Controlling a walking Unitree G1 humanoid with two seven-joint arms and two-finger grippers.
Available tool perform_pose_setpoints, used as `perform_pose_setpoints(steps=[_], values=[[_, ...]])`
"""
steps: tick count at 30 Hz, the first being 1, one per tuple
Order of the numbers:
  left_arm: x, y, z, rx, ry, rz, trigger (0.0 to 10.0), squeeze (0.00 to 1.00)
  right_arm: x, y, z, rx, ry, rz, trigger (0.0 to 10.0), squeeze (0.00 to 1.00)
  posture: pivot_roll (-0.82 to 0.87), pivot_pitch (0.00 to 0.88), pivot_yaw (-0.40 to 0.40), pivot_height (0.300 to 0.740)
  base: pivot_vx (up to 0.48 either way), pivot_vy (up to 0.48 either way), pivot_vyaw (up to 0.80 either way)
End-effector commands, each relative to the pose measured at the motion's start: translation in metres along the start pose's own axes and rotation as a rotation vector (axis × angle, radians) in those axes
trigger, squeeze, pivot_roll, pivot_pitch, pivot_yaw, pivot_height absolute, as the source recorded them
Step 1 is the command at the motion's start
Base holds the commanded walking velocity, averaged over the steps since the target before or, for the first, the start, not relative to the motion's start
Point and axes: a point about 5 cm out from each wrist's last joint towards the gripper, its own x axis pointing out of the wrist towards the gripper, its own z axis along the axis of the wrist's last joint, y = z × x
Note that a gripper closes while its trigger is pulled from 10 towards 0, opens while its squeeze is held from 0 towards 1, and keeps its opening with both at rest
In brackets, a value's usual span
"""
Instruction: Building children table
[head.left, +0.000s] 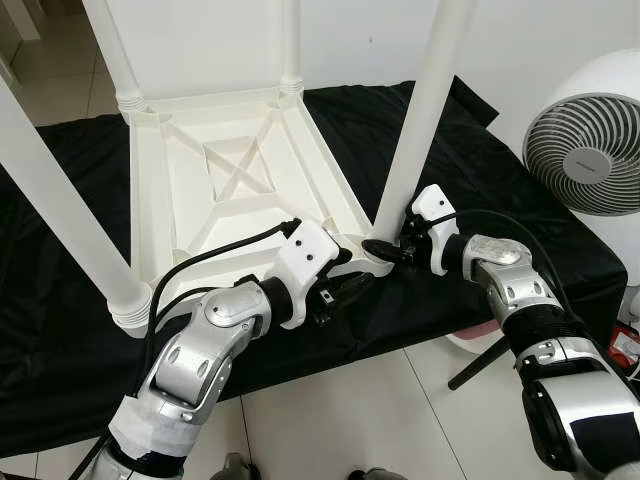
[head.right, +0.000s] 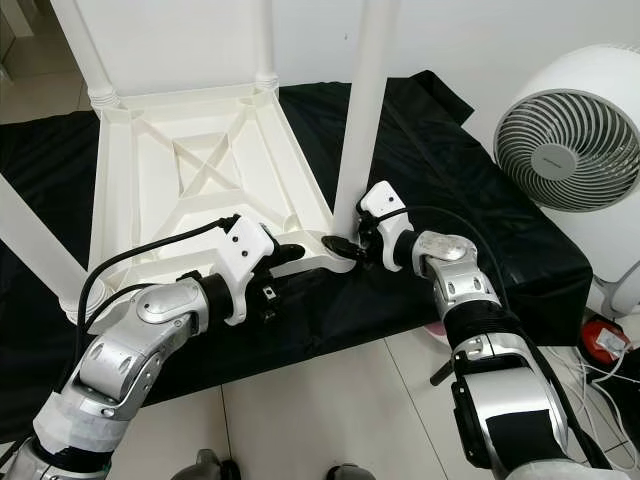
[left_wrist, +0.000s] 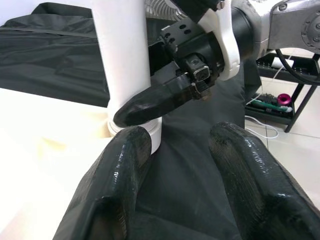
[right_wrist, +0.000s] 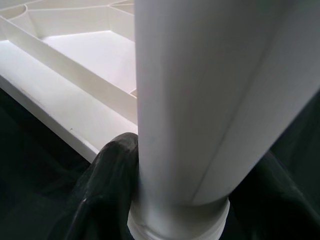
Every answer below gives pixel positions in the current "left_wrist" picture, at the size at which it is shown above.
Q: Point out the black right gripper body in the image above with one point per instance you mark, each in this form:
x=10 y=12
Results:
x=200 y=50

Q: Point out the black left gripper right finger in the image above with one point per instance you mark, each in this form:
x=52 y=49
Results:
x=255 y=187

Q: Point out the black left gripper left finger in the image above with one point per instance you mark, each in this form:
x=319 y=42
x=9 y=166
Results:
x=112 y=187

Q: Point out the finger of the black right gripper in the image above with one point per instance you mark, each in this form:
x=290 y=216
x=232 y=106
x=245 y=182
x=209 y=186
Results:
x=150 y=105

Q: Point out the white plastic table leg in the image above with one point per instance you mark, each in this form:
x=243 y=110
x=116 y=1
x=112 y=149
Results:
x=120 y=50

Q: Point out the white plastic table top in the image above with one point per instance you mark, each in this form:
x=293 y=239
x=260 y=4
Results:
x=37 y=175

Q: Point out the white round fan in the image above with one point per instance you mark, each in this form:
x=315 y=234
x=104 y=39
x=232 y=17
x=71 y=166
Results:
x=160 y=7

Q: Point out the black tablecloth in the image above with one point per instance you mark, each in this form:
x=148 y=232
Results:
x=187 y=150

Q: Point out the black metal floor rack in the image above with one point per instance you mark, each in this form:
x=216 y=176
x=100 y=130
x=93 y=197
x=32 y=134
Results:
x=275 y=117

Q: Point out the white small box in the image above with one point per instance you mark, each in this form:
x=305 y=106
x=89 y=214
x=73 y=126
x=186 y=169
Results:
x=277 y=62

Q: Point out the magenta round object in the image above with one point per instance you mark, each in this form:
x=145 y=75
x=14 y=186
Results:
x=283 y=98

